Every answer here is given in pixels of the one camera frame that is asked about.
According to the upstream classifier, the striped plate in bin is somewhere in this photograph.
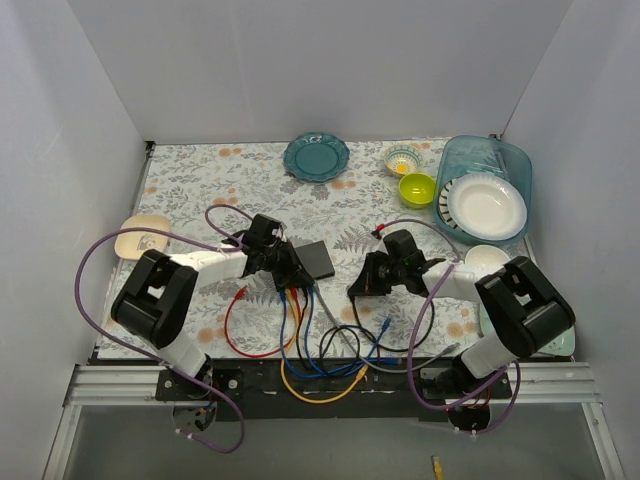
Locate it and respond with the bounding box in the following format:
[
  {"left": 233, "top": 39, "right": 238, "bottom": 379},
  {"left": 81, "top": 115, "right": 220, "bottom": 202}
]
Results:
[{"left": 437, "top": 178, "right": 460, "bottom": 231}]

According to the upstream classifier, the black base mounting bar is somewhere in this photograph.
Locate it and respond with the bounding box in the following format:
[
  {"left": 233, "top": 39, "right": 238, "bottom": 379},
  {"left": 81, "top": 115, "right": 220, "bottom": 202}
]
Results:
[{"left": 165, "top": 359, "right": 512, "bottom": 422}]

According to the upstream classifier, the small white bowl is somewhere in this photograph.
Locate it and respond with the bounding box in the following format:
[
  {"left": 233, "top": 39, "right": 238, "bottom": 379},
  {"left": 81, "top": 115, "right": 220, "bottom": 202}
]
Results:
[{"left": 465, "top": 245, "right": 511, "bottom": 267}]

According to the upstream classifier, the yellow connector on floor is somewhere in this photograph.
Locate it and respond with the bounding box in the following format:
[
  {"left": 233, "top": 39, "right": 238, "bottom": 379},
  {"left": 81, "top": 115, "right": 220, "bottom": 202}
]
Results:
[{"left": 431, "top": 456, "right": 444, "bottom": 480}]

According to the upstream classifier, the patterned small bowl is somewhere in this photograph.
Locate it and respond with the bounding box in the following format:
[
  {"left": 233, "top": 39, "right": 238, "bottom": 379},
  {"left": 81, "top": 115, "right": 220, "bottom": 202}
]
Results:
[{"left": 384, "top": 143, "right": 423, "bottom": 177}]

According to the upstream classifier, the white round plate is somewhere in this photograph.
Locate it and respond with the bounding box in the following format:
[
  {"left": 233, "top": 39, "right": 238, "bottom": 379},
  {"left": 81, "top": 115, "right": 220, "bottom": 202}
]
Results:
[{"left": 447, "top": 173, "right": 528, "bottom": 241}]

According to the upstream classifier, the teal scalloped plate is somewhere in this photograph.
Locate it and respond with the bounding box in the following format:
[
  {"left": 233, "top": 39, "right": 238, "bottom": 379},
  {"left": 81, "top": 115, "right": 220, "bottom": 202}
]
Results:
[{"left": 283, "top": 132, "right": 350, "bottom": 183}]

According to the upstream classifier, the yellow ethernet cable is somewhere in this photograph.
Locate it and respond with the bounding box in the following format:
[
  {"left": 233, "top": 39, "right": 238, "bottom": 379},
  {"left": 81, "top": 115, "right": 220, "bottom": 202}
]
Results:
[{"left": 280, "top": 292, "right": 370, "bottom": 404}]

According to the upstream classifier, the floral table mat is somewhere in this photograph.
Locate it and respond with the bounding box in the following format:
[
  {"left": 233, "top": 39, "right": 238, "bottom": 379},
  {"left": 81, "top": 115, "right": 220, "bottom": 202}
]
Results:
[{"left": 97, "top": 138, "right": 546, "bottom": 359}]

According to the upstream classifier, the mint green divided tray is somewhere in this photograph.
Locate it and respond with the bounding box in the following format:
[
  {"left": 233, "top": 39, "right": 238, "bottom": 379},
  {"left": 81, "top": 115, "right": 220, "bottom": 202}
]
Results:
[{"left": 535, "top": 326, "right": 576, "bottom": 357}]

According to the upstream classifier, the clear teal plastic bin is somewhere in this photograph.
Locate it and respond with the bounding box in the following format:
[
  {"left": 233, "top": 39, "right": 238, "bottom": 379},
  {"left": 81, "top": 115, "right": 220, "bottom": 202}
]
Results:
[{"left": 434, "top": 135, "right": 532, "bottom": 244}]

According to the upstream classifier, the red ethernet cable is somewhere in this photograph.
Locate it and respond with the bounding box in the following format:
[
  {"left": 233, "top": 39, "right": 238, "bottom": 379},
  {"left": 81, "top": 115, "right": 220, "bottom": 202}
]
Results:
[{"left": 225, "top": 285, "right": 307, "bottom": 357}]

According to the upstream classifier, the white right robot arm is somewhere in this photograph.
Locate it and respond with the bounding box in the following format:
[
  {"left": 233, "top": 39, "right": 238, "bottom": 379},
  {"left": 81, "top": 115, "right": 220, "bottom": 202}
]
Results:
[{"left": 347, "top": 230, "right": 576, "bottom": 398}]

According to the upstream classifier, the black ethernet cable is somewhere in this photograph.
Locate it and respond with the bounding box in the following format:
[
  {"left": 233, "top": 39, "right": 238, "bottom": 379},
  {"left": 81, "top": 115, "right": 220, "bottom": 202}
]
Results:
[{"left": 295, "top": 287, "right": 366, "bottom": 375}]

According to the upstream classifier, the black network switch box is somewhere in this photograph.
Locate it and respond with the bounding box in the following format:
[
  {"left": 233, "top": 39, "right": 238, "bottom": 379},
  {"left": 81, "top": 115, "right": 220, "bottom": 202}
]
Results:
[{"left": 294, "top": 241, "right": 335, "bottom": 280}]

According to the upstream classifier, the grey ethernet cable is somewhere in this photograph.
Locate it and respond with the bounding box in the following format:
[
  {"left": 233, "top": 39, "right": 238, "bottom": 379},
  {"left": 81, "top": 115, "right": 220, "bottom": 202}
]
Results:
[{"left": 312, "top": 285, "right": 460, "bottom": 372}]

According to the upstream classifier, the cream panda dish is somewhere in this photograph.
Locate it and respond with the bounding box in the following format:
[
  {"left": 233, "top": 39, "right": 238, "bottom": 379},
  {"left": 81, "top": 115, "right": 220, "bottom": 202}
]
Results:
[{"left": 114, "top": 214, "right": 171, "bottom": 261}]

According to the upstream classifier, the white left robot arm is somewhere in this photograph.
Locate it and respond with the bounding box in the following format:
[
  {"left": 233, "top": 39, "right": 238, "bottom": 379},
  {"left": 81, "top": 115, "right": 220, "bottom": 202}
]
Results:
[{"left": 111, "top": 214, "right": 314, "bottom": 400}]

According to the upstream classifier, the lime green bowl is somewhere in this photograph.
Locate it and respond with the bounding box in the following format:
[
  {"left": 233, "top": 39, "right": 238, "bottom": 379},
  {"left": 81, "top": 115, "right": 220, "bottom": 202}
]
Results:
[{"left": 398, "top": 172, "right": 436, "bottom": 209}]

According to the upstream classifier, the aluminium frame rail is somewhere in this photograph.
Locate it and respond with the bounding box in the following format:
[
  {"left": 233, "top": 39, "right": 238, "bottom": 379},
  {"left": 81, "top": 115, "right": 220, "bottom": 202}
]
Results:
[{"left": 44, "top": 362, "right": 625, "bottom": 479}]

